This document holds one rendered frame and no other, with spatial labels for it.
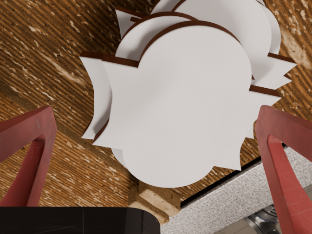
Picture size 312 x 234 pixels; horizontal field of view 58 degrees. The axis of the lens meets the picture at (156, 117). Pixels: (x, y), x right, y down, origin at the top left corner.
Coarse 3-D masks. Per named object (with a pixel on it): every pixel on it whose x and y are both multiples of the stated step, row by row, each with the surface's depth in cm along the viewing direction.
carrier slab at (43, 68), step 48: (0, 0) 23; (48, 0) 23; (96, 0) 23; (144, 0) 23; (288, 0) 22; (0, 48) 25; (48, 48) 25; (96, 48) 25; (288, 48) 25; (48, 96) 28; (288, 96) 27; (192, 192) 36
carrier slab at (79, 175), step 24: (0, 96) 28; (0, 120) 30; (72, 144) 32; (0, 168) 34; (48, 168) 34; (72, 168) 34; (96, 168) 34; (120, 168) 34; (0, 192) 37; (48, 192) 36; (72, 192) 36; (96, 192) 36; (120, 192) 36
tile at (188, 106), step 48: (144, 48) 18; (192, 48) 16; (240, 48) 16; (144, 96) 18; (192, 96) 18; (240, 96) 18; (96, 144) 21; (144, 144) 21; (192, 144) 21; (240, 144) 21
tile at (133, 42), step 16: (160, 16) 17; (176, 16) 17; (128, 32) 17; (144, 32) 17; (128, 48) 18; (96, 64) 18; (96, 80) 19; (96, 96) 20; (96, 112) 21; (96, 128) 22
